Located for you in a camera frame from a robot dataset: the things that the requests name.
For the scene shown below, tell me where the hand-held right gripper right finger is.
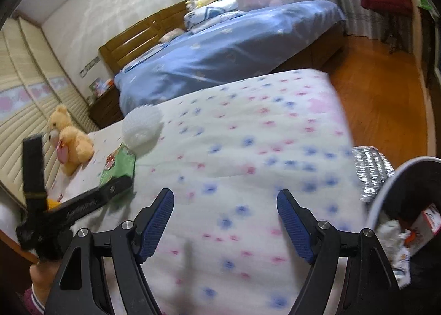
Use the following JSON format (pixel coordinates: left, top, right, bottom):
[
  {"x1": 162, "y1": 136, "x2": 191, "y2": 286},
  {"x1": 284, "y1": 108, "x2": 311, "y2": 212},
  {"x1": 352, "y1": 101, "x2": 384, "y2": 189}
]
[{"x1": 276, "y1": 189, "x2": 400, "y2": 315}]

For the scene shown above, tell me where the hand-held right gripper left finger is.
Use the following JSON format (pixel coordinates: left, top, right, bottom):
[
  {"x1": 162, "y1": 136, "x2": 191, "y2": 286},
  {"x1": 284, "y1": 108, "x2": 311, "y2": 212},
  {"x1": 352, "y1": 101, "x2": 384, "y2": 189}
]
[{"x1": 45, "y1": 188, "x2": 174, "y2": 315}]

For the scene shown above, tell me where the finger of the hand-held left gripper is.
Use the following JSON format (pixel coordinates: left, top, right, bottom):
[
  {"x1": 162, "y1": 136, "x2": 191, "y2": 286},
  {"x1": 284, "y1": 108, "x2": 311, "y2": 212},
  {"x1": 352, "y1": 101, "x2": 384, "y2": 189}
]
[
  {"x1": 50, "y1": 175, "x2": 134, "y2": 226},
  {"x1": 22, "y1": 135, "x2": 49, "y2": 217}
]

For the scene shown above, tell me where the green snack packet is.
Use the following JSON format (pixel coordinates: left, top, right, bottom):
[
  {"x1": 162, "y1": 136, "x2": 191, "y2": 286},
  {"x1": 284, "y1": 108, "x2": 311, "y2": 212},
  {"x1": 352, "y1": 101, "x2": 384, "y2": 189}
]
[{"x1": 99, "y1": 143, "x2": 136, "y2": 202}]

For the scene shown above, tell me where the black trash bin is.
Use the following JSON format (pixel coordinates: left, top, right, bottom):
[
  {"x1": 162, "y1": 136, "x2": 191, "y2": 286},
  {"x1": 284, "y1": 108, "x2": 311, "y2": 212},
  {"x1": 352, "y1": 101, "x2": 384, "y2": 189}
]
[{"x1": 363, "y1": 156, "x2": 441, "y2": 291}]

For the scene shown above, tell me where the white tissue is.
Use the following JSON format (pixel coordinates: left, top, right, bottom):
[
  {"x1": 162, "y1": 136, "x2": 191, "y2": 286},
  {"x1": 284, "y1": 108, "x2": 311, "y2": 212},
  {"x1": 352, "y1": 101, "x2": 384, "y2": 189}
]
[{"x1": 375, "y1": 219, "x2": 410, "y2": 250}]

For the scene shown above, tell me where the red and white carton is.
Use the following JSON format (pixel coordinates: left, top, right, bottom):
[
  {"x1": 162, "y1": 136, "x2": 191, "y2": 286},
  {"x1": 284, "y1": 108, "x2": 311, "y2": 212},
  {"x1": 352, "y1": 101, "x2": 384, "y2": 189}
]
[{"x1": 408, "y1": 207, "x2": 441, "y2": 255}]

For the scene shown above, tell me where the person's left forearm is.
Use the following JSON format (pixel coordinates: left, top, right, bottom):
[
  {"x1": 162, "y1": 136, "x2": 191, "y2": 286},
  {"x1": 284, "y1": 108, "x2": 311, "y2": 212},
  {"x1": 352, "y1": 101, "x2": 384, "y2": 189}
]
[{"x1": 22, "y1": 284, "x2": 47, "y2": 315}]

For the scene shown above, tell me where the person's left hand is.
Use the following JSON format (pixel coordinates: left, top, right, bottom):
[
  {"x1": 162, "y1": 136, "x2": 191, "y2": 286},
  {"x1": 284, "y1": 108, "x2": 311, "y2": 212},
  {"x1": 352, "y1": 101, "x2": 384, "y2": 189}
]
[{"x1": 29, "y1": 260, "x2": 64, "y2": 302}]

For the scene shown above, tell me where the yellow teddy bear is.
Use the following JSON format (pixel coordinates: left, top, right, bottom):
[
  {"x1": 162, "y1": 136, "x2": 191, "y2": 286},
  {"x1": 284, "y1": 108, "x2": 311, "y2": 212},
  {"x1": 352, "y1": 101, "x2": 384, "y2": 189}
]
[{"x1": 46, "y1": 104, "x2": 94, "y2": 176}]

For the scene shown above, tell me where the white floral tablecloth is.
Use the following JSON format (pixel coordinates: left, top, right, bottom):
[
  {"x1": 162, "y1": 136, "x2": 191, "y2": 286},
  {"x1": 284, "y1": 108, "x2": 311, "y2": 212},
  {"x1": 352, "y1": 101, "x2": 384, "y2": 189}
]
[{"x1": 45, "y1": 69, "x2": 367, "y2": 315}]

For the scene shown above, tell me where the white foam fruit net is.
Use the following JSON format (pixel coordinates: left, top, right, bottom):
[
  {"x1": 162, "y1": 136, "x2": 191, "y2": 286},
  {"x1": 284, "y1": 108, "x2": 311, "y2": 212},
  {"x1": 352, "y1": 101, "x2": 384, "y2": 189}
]
[{"x1": 123, "y1": 105, "x2": 163, "y2": 155}]

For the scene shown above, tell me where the beige sliding wardrobe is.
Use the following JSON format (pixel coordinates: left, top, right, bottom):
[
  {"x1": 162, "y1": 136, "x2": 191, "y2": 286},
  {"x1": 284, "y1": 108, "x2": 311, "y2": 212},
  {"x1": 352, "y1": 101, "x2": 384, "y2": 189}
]
[{"x1": 0, "y1": 15, "x2": 100, "y2": 199}]

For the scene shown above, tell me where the silver foil bag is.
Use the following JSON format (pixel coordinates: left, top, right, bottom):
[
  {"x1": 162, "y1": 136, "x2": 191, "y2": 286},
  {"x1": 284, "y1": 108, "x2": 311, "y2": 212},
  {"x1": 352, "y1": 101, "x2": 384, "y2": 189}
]
[{"x1": 351, "y1": 146, "x2": 395, "y2": 203}]

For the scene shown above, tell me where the dark wooden nightstand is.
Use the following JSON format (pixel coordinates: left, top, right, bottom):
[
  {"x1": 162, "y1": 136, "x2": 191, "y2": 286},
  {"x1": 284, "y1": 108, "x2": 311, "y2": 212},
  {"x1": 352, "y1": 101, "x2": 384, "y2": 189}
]
[{"x1": 88, "y1": 88, "x2": 125, "y2": 128}]

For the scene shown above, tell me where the clutter on nightstand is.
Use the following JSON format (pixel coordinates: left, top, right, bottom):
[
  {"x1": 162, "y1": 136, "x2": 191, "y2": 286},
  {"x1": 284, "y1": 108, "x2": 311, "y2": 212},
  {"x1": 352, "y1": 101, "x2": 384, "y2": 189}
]
[{"x1": 89, "y1": 77, "x2": 116, "y2": 97}]

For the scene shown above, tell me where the wooden headboard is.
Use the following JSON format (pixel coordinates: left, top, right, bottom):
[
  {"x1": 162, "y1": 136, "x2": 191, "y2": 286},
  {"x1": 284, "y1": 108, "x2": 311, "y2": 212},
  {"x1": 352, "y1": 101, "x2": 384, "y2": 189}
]
[{"x1": 98, "y1": 2, "x2": 193, "y2": 76}]

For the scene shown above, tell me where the small pink pillow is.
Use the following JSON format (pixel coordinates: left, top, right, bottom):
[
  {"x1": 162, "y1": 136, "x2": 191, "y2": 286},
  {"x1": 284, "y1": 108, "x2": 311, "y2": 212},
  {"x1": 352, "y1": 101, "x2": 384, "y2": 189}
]
[{"x1": 159, "y1": 29, "x2": 185, "y2": 44}]

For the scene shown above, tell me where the bed with blue duvet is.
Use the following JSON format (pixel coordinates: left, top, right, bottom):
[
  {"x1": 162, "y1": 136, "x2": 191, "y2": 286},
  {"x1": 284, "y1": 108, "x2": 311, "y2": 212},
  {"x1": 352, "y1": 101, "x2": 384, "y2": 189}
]
[{"x1": 114, "y1": 0, "x2": 347, "y2": 116}]

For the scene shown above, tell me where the folded printed white quilt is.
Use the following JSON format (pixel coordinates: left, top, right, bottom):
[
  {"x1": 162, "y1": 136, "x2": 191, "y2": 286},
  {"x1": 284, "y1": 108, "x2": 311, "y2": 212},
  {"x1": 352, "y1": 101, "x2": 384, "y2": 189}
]
[{"x1": 183, "y1": 0, "x2": 247, "y2": 31}]

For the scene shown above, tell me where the small plush toy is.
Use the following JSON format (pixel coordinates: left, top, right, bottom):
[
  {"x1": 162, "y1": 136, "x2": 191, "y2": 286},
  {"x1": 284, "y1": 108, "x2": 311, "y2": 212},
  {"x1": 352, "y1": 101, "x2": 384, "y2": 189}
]
[{"x1": 186, "y1": 0, "x2": 221, "y2": 9}]

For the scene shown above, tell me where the wall switch panel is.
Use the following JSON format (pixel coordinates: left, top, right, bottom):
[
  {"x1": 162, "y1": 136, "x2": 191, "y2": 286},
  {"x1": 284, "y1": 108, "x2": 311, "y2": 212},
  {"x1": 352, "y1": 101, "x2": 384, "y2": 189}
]
[{"x1": 79, "y1": 58, "x2": 100, "y2": 78}]

